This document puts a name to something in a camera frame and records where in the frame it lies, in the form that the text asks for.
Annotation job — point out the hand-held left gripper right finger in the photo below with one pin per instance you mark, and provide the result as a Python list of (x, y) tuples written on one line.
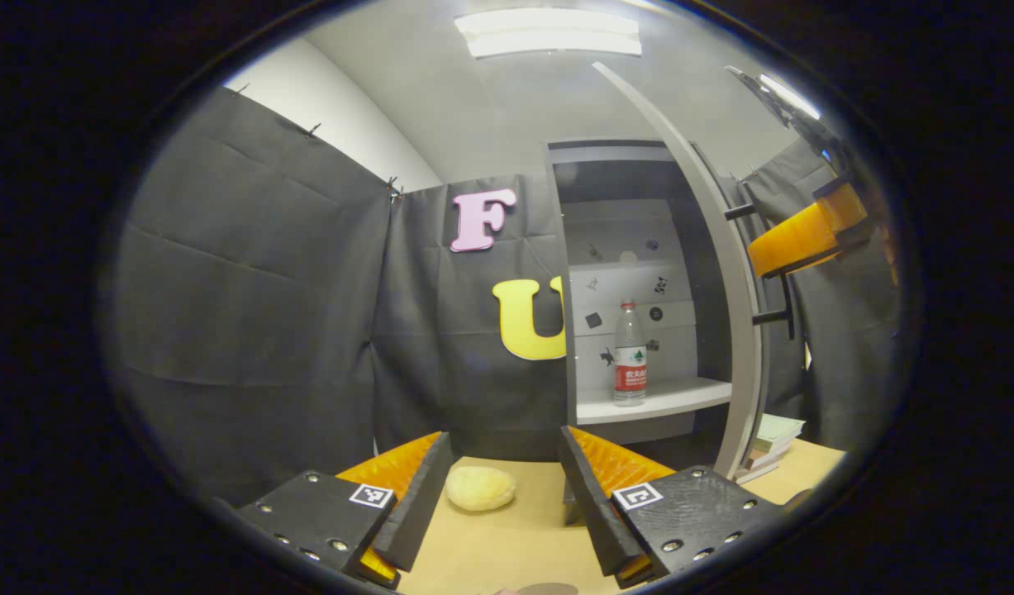
[(593, 512)]

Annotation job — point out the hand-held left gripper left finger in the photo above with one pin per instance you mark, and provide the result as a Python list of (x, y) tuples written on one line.
[(420, 504)]

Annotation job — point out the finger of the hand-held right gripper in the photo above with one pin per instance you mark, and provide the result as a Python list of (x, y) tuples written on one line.
[(796, 240)]

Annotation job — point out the brown round coaster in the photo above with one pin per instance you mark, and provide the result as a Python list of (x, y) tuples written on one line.
[(548, 589)]

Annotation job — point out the clear plastic bottle red label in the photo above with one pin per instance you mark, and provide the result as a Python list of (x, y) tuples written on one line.
[(630, 364)]

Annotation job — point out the white cabinet shelf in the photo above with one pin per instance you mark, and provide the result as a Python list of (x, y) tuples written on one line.
[(664, 401)]

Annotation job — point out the grey cabinet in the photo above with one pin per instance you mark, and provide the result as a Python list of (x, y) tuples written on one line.
[(622, 223)]

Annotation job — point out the long ceiling light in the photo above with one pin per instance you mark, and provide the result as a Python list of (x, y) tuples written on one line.
[(796, 97), (548, 33)]

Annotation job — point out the pale yellow potato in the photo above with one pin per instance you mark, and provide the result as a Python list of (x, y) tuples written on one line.
[(480, 489)]

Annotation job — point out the thin brown cover book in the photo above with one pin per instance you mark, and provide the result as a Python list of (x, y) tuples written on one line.
[(767, 460), (756, 476)]

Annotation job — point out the green cover book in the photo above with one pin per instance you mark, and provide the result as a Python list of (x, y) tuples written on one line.
[(781, 430)]

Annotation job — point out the black backdrop cloth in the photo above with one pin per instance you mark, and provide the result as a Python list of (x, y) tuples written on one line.
[(250, 314)]

